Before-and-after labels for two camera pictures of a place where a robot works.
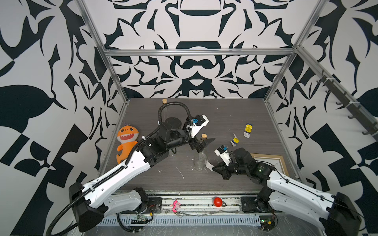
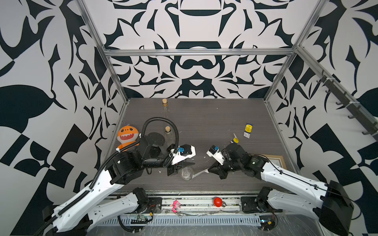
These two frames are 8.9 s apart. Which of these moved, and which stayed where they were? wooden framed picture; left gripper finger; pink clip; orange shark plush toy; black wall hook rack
Moved: left gripper finger
Stayed: black wall hook rack; orange shark plush toy; pink clip; wooden framed picture
